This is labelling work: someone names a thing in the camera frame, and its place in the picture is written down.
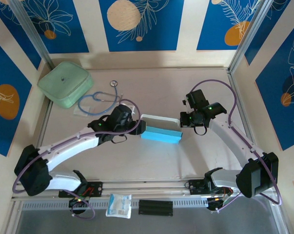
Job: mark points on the black ribbed block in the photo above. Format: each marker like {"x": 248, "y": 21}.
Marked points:
{"x": 155, "y": 207}

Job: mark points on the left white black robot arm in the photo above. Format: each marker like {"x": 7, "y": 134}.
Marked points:
{"x": 73, "y": 146}

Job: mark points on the aluminium frame post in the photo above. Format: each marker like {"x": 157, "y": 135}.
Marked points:
{"x": 29, "y": 31}
{"x": 251, "y": 31}

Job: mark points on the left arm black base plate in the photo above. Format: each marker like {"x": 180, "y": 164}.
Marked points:
{"x": 95, "y": 189}

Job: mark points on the blue and white paper box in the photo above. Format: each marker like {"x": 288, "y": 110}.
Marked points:
{"x": 161, "y": 135}

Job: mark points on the left black controller board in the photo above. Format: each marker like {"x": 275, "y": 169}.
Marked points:
{"x": 78, "y": 206}

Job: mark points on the long aluminium mounting rail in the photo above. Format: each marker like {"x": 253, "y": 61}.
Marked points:
{"x": 146, "y": 189}

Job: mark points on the white gauze packet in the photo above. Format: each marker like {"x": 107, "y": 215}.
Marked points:
{"x": 118, "y": 206}

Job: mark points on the black controller board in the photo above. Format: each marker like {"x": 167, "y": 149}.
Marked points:
{"x": 78, "y": 206}
{"x": 213, "y": 206}

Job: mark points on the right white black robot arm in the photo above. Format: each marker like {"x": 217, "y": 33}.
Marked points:
{"x": 224, "y": 131}

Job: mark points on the right black controller board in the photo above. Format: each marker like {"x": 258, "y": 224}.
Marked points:
{"x": 213, "y": 206}

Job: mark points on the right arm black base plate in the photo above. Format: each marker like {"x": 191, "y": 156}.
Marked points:
{"x": 195, "y": 186}

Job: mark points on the aluminium table side rail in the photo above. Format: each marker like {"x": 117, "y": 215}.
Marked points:
{"x": 237, "y": 97}
{"x": 45, "y": 122}

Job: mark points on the blue stethoscope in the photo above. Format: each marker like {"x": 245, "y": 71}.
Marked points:
{"x": 113, "y": 83}

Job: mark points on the mint green zipper pouch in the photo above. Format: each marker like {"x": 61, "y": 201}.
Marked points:
{"x": 64, "y": 83}

